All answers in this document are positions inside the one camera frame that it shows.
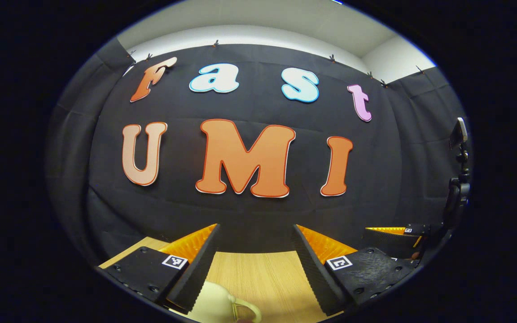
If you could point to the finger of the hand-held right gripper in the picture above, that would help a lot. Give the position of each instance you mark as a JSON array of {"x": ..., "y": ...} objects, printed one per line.
[{"x": 388, "y": 242}]

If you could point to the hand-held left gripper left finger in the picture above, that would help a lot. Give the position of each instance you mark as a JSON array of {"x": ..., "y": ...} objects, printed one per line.
[{"x": 198, "y": 269}]

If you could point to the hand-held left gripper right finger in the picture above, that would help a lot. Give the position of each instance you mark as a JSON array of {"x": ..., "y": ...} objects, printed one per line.
[{"x": 312, "y": 269}]

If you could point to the pale yellow suitcase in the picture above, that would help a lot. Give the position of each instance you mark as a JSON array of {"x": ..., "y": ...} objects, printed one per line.
[{"x": 216, "y": 300}]

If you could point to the row of black cloth clips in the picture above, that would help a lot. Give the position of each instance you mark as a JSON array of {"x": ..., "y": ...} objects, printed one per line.
[{"x": 331, "y": 58}]

